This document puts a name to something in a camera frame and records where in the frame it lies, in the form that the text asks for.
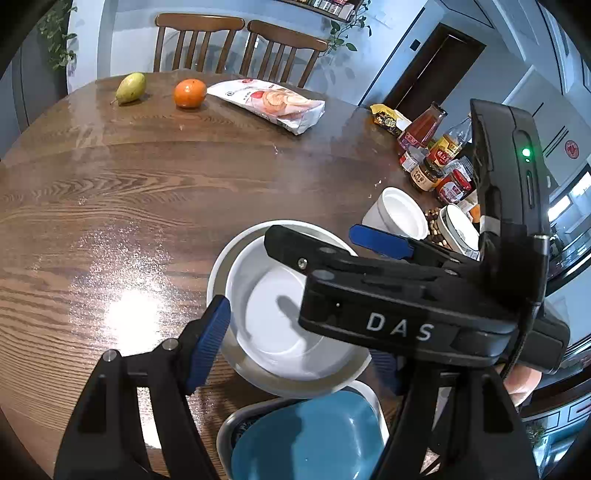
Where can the teal plate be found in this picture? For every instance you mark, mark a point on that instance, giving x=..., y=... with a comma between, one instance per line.
x=304, y=443

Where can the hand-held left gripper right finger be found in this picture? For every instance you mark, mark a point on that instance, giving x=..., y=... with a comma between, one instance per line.
x=411, y=383

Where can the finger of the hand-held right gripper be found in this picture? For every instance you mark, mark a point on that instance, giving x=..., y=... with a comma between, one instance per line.
x=300, y=251
x=378, y=240

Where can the small orange fruit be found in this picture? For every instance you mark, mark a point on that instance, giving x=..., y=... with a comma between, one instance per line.
x=475, y=212

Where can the dark wooden door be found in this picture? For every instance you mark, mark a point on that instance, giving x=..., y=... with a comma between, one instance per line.
x=429, y=69

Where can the white snack bag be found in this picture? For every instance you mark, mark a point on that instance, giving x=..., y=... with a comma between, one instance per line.
x=272, y=104

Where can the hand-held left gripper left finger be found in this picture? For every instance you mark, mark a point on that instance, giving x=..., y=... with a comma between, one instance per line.
x=207, y=344

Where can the small red-label jar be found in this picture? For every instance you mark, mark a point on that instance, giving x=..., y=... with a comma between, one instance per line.
x=411, y=161

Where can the medium white bowl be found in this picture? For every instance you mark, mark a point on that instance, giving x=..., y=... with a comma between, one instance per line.
x=272, y=318

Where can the white cabinet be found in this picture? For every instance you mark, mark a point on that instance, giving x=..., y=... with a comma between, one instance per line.
x=549, y=101

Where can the green pear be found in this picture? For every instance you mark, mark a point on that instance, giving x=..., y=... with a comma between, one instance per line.
x=130, y=87

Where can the large grey-white bowl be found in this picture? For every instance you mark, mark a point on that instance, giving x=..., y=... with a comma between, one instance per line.
x=258, y=376

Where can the orange persimmon fruit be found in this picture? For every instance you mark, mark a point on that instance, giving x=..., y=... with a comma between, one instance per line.
x=190, y=93

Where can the yellow-capped vinegar bottle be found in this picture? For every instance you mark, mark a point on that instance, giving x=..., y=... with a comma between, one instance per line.
x=448, y=145

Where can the row of spice bottles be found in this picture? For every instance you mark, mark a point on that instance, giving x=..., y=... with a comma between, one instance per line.
x=330, y=4

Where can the small white ramekin bowl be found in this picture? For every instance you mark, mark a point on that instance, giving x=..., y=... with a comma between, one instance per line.
x=401, y=212

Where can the red sauce bottle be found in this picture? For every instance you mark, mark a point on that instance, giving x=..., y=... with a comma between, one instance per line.
x=422, y=129

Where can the black wall switch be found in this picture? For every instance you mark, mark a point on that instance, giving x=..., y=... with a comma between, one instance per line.
x=415, y=45

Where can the blue patterned square plate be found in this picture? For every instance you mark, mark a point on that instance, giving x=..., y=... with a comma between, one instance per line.
x=226, y=434

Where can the red-lidded jar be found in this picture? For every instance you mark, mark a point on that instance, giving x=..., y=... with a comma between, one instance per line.
x=452, y=187

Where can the trailing vine plant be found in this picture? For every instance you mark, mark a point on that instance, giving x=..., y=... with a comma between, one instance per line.
x=344, y=32

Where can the person's right hand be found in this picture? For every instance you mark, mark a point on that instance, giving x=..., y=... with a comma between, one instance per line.
x=521, y=383

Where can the green hanging plant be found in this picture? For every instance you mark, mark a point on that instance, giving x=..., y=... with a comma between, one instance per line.
x=57, y=37

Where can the yellow snack packet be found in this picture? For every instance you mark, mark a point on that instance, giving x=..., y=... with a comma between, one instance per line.
x=388, y=119

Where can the round red sticker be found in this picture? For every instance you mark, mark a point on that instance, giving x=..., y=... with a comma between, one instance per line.
x=572, y=149

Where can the white oval dish dark rim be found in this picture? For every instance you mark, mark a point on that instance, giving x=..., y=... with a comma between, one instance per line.
x=455, y=230

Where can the wooden dining chair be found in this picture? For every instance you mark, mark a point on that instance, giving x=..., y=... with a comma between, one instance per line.
x=198, y=27
x=286, y=41

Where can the wooden wall shelf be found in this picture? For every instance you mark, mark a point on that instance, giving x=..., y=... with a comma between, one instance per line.
x=332, y=11

